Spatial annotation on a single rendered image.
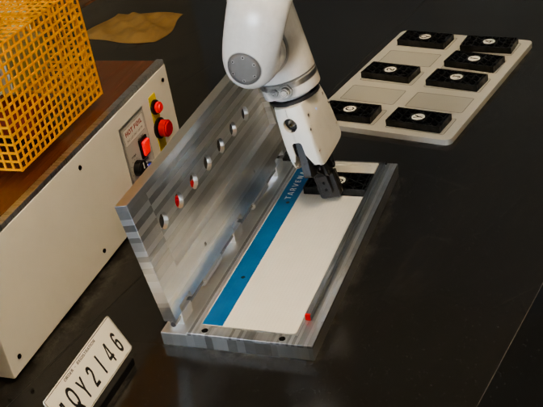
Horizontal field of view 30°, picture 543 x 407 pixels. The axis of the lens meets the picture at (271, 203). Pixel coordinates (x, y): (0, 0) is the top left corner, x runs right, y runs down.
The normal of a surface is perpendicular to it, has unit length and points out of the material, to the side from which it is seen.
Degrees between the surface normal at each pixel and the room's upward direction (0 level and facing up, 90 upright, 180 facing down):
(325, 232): 0
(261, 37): 90
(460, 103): 0
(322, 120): 78
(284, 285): 0
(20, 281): 90
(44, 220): 90
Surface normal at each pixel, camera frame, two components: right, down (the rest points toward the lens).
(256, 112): 0.90, -0.08
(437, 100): -0.15, -0.84
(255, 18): -0.22, 0.31
